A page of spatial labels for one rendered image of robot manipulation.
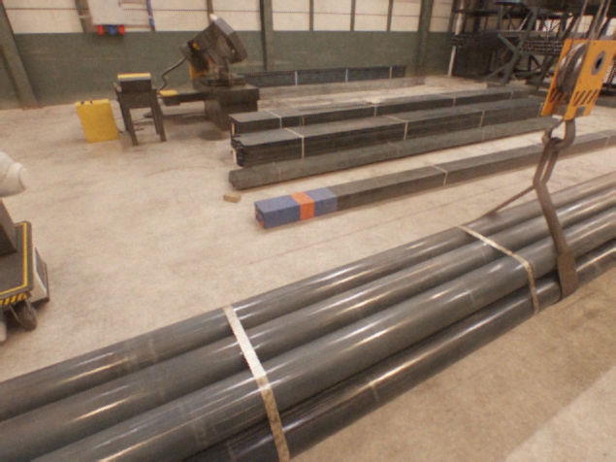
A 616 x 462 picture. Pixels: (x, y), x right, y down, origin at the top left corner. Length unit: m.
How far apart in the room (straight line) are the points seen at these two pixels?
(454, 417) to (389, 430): 0.31
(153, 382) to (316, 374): 0.50
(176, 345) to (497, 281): 1.32
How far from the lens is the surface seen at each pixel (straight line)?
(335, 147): 4.29
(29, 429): 1.27
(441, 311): 1.43
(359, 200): 3.27
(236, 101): 6.07
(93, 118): 6.22
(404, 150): 4.73
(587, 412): 2.12
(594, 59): 1.87
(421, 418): 1.76
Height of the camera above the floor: 1.47
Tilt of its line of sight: 31 degrees down
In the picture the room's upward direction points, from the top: straight up
